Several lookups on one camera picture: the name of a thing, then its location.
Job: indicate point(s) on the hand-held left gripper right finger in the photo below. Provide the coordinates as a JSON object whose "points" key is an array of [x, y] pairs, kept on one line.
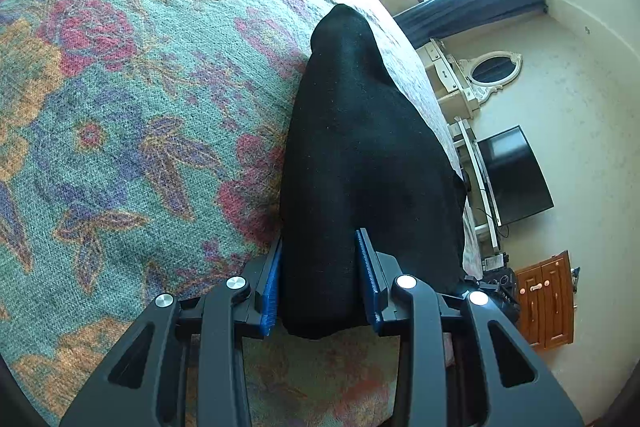
{"points": [[370, 287]]}

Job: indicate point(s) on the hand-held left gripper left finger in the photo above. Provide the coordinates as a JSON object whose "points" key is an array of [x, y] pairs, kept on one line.
{"points": [[271, 292]]}

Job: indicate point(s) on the black pants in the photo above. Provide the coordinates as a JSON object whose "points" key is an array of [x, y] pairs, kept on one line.
{"points": [[360, 167]]}

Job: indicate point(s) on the black electronic device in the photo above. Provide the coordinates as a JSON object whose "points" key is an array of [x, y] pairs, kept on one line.
{"points": [[500, 289]]}

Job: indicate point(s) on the small black device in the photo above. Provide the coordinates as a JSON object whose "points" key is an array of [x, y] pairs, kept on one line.
{"points": [[467, 182]]}

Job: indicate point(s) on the white television stand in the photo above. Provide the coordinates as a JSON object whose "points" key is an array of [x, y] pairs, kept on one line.
{"points": [[475, 162]]}

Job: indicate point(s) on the wooden cabinet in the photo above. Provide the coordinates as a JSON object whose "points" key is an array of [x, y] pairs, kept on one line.
{"points": [[545, 302]]}

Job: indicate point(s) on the black flat television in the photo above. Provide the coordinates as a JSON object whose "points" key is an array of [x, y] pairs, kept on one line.
{"points": [[515, 177]]}

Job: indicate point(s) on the cream vanity table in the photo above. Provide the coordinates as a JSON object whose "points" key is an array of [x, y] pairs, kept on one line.
{"points": [[445, 77]]}

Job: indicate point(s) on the floral printed blanket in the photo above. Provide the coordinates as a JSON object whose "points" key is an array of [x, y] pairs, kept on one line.
{"points": [[125, 97]]}

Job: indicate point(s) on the oval framed mirror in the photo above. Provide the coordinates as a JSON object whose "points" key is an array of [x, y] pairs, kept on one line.
{"points": [[492, 69]]}

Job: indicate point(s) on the dark blue curtain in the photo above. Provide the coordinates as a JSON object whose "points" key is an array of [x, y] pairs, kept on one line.
{"points": [[480, 2]]}

